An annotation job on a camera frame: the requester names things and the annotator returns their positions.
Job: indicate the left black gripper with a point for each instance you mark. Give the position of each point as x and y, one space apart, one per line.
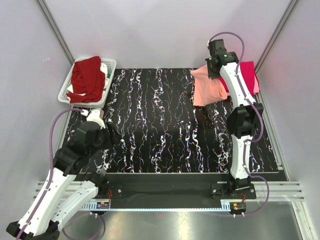
111 138

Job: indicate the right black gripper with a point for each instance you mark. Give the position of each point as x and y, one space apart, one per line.
211 75

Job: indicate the salmon pink t shirt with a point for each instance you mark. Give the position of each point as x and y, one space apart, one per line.
206 90

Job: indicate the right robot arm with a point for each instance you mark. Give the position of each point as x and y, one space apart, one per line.
242 123

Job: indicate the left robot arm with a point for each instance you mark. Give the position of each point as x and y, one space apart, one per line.
47 216

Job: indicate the folded magenta t shirt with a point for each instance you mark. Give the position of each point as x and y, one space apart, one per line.
249 76

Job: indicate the folded light pink t shirt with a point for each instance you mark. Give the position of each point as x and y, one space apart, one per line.
256 86

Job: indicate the dark red t shirt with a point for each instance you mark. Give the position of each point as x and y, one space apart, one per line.
87 80

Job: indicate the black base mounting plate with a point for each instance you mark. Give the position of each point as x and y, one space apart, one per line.
151 191

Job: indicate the black marbled table mat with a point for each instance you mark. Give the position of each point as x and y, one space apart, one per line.
161 130

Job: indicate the white plastic basket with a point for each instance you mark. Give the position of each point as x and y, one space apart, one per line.
62 97

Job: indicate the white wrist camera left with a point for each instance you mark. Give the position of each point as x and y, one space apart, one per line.
94 115

